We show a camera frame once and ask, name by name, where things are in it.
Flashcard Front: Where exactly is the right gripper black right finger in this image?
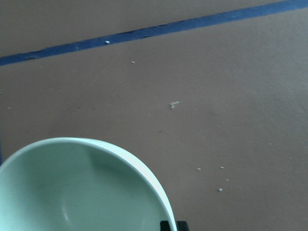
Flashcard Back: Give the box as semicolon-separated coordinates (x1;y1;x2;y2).
177;221;189;231

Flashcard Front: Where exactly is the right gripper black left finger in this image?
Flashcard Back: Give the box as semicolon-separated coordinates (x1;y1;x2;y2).
160;220;171;231

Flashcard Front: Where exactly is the green bowl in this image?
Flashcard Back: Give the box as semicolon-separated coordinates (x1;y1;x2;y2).
0;138;178;231

